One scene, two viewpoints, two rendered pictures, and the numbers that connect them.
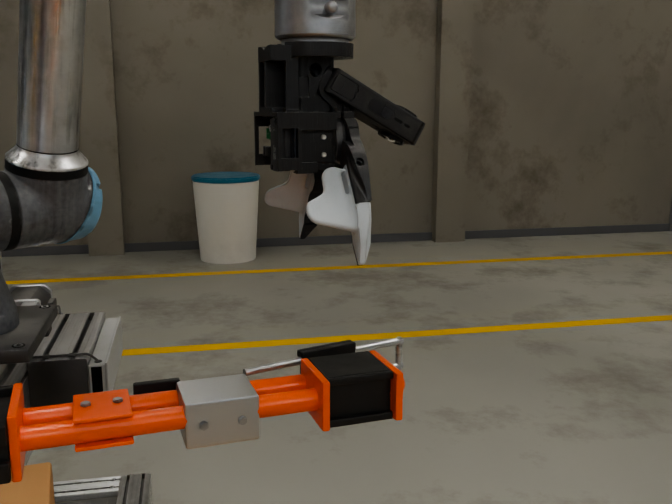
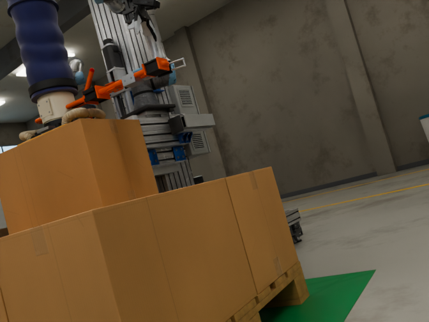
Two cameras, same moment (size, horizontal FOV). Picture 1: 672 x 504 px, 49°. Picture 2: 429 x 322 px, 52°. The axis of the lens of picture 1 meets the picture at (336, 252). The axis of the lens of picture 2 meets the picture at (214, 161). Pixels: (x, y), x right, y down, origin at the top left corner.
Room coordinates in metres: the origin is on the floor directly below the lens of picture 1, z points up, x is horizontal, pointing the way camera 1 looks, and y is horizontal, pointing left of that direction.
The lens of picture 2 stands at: (-0.43, -1.43, 0.51)
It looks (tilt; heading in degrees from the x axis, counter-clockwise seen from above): 4 degrees up; 47
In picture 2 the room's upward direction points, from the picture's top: 16 degrees counter-clockwise
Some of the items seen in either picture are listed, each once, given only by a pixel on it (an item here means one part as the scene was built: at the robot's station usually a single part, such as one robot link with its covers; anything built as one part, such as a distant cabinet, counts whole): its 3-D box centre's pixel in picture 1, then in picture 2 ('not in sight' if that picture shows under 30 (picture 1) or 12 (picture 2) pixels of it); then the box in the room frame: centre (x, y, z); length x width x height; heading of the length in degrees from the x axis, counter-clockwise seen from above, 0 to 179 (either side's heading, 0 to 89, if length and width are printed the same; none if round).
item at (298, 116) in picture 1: (308, 109); (135, 9); (0.71, 0.03, 1.35); 0.09 x 0.08 x 0.12; 113
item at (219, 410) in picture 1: (217, 409); (132, 80); (0.66, 0.11, 1.07); 0.07 x 0.07 x 0.04; 19
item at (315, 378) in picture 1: (350, 388); (155, 67); (0.70, -0.01, 1.07); 0.08 x 0.07 x 0.05; 109
